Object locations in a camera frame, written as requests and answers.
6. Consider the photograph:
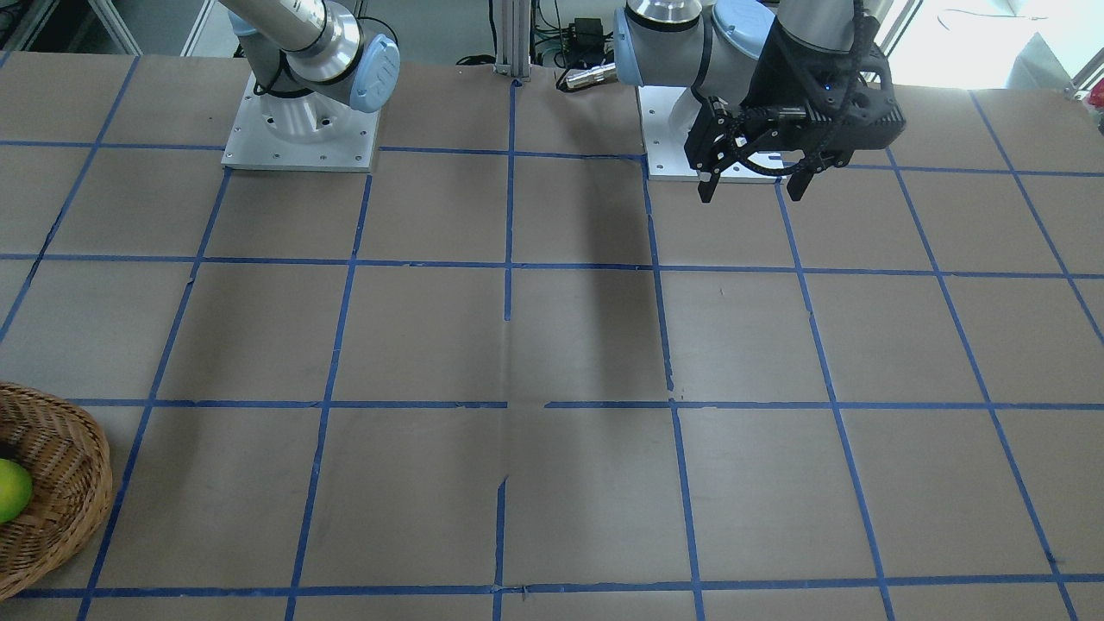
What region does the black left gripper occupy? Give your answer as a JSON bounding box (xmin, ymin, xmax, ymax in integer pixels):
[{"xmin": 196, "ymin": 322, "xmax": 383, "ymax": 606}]
[{"xmin": 684, "ymin": 96, "xmax": 850, "ymax": 204}]

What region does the green apple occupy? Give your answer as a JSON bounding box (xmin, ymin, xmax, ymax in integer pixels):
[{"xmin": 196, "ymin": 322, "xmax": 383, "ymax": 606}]
[{"xmin": 1, "ymin": 457, "xmax": 33, "ymax": 524}]

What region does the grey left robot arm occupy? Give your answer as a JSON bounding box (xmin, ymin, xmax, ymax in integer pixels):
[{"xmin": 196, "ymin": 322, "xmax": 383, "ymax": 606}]
[{"xmin": 612, "ymin": 1, "xmax": 878, "ymax": 202}]

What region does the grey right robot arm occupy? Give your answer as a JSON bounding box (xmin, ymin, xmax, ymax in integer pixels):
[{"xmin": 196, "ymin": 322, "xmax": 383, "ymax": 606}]
[{"xmin": 226, "ymin": 1, "xmax": 878, "ymax": 202}]

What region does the woven wicker basket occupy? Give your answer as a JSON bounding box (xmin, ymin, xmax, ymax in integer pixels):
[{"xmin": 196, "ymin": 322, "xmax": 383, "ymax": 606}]
[{"xmin": 1, "ymin": 382, "xmax": 114, "ymax": 600}]

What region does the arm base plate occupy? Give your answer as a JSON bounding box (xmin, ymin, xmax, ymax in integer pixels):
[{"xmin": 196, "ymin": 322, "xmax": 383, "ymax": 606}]
[
  {"xmin": 221, "ymin": 75, "xmax": 380, "ymax": 173},
  {"xmin": 637, "ymin": 86, "xmax": 816, "ymax": 185}
]

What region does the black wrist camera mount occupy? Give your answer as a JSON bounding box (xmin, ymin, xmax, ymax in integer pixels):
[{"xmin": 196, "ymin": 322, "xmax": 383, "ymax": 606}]
[{"xmin": 741, "ymin": 15, "xmax": 906, "ymax": 152}]

